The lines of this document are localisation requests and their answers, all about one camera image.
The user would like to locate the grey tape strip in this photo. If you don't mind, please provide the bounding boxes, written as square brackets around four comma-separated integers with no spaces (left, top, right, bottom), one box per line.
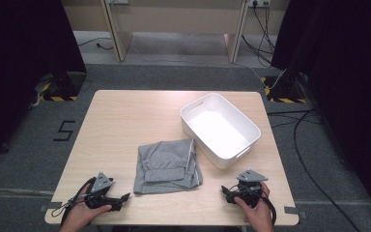
[39,201,64,213]
[283,206,307,220]

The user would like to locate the person's left hand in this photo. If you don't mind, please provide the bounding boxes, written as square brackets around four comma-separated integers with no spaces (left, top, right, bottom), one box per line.
[63,186,113,230]

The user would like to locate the long black floor cable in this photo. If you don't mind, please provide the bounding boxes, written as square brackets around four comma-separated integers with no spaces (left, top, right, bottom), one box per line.
[293,108,362,232]

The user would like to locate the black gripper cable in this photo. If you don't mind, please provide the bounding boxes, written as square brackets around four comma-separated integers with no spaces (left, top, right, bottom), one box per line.
[260,192,277,226]
[50,176,97,224]

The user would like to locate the black curtain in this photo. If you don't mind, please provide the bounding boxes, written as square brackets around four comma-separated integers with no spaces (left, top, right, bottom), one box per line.
[270,0,371,226]
[0,0,88,170]

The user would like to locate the thin white floor cable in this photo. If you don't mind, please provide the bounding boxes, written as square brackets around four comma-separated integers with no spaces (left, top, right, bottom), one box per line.
[128,42,288,91]

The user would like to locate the black cable with plug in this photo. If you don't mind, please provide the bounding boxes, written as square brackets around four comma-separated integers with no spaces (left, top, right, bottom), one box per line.
[77,37,114,51]

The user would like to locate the white plastic bin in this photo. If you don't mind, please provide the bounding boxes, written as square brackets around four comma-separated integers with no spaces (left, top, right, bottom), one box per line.
[180,92,262,170]

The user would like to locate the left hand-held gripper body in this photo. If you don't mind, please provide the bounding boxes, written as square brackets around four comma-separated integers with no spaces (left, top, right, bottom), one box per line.
[84,172,124,213]

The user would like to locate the person's right hand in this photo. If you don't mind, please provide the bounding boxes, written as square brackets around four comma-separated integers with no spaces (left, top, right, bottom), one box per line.
[233,181,273,227]

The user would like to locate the white wall power outlet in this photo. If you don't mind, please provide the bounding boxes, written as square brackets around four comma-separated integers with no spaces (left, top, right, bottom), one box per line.
[248,0,271,8]

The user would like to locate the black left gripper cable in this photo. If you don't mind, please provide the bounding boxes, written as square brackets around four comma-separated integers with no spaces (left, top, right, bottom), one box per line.
[50,176,97,224]

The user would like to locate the black stand base striped tape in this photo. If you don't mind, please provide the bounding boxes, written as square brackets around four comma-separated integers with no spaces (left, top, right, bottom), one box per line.
[260,72,307,104]
[33,71,88,102]

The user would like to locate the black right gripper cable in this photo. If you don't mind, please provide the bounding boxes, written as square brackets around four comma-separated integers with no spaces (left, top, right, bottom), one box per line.
[260,192,277,226]

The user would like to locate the grey pants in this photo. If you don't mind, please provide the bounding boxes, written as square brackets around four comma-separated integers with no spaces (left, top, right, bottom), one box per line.
[132,138,204,195]

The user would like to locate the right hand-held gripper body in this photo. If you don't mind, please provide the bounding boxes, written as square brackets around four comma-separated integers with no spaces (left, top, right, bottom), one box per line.
[229,169,269,209]

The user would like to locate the black power cable bundle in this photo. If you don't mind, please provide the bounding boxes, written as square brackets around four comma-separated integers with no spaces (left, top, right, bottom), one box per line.
[241,2,276,66]

